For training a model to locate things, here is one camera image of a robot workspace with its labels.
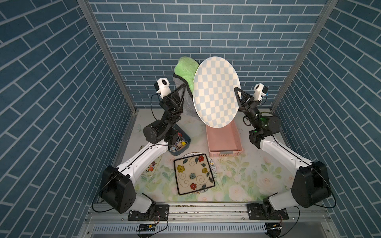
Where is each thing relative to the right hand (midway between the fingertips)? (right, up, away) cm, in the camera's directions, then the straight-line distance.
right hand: (236, 94), depth 57 cm
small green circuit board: (-40, -63, +15) cm, 76 cm away
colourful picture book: (-43, -40, +29) cm, 66 cm away
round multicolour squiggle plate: (-7, -37, +33) cm, 50 cm away
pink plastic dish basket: (+4, -25, +47) cm, 54 cm away
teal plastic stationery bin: (-26, -24, +42) cm, 55 cm away
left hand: (-16, -3, -14) cm, 22 cm away
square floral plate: (-18, -41, +28) cm, 53 cm away
